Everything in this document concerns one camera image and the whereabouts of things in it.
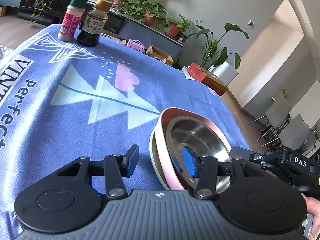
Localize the pink carton box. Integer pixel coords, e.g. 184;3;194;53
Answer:
126;39;145;53

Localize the green cap spice shaker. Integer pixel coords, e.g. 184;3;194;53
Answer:
57;0;89;42

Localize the person's right hand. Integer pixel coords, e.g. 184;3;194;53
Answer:
301;194;320;240

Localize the red and yellow box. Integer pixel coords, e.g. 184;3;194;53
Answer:
187;62;228;96

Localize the blue patterned tablecloth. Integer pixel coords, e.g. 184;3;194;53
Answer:
1;24;249;239

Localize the stainless steel bowl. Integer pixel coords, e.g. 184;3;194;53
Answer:
165;116;232;190

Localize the long dark tv console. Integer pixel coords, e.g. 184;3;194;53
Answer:
0;0;185;63

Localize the open brown cardboard box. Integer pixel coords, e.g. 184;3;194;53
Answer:
146;45;174;66

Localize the brown cap soy sauce bottle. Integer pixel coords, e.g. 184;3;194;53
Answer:
77;0;112;47

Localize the tall large-leaf floor plant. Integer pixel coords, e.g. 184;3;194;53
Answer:
189;23;249;70

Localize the potted plant red pot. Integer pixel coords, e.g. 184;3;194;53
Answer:
164;14;204;38

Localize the green plastic plate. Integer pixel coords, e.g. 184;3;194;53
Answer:
149;128;171;190

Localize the grey dining chair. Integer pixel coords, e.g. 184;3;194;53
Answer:
249;94;291;141

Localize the trailing pothos potted plant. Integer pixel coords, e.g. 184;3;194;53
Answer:
112;0;168;27

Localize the pink plastic bowl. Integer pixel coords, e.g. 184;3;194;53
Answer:
155;107;231;190

